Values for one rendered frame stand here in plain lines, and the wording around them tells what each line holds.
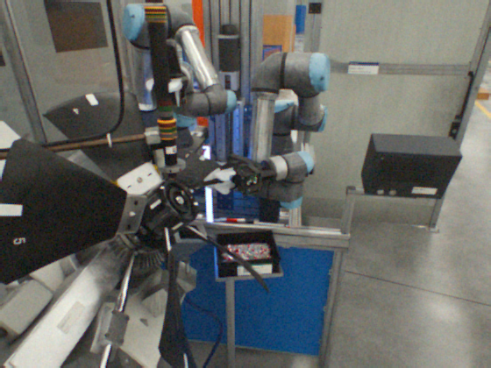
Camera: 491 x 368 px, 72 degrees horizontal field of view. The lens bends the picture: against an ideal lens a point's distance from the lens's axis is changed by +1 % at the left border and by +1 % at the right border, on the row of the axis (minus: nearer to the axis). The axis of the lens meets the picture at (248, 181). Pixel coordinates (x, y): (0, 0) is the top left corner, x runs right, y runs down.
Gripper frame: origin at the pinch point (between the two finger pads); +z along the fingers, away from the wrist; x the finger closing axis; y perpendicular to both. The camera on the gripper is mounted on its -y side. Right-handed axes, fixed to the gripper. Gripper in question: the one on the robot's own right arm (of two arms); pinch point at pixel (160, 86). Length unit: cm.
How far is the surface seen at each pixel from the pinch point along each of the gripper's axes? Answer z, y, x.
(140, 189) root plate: 5.7, 23.2, 6.3
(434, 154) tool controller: -17, 24, -79
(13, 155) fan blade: 27.6, 5.4, 17.8
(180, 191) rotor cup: 6.0, 23.7, -3.1
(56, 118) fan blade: -1.0, 7.5, 25.1
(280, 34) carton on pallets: -792, 24, -128
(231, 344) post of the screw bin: -18, 109, -14
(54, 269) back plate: 16.7, 37.3, 24.5
